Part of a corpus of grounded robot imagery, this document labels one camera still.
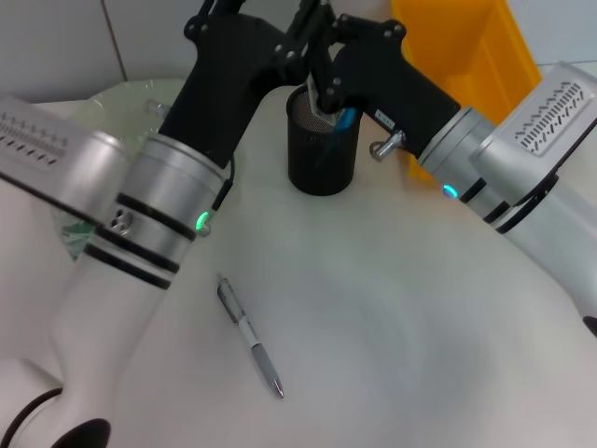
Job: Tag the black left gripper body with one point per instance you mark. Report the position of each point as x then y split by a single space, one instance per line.
224 84

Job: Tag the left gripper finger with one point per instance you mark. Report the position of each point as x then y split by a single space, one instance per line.
224 7
308 23

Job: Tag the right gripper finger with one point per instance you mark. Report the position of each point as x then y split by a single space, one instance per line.
326 79

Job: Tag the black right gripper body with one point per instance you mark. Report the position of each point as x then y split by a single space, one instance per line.
392 84

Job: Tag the clear plastic ruler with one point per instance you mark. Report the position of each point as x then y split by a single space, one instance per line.
322 114

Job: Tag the blue scissors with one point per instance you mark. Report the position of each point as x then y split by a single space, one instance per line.
346 119

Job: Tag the clear green-label water bottle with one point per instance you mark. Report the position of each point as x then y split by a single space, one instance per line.
77 235

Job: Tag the grey ballpoint pen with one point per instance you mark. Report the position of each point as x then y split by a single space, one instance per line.
247 331

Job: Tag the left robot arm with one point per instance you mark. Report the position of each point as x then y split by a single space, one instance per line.
116 303

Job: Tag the black mesh pen cup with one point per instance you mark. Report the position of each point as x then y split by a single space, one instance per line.
317 158

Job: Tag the yellow plastic bin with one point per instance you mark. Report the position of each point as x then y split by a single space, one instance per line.
466 37

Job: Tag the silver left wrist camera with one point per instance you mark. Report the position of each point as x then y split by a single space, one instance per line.
51 154

